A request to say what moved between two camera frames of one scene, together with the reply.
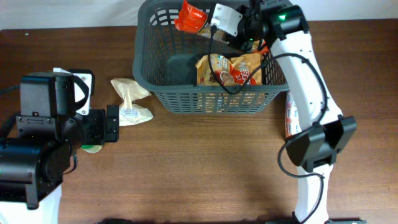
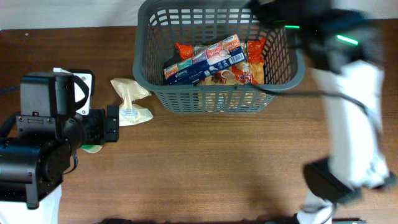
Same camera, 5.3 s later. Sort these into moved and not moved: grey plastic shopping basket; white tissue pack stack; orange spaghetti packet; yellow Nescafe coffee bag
Moved: orange spaghetti packet; white tissue pack stack
Not moved: yellow Nescafe coffee bag; grey plastic shopping basket
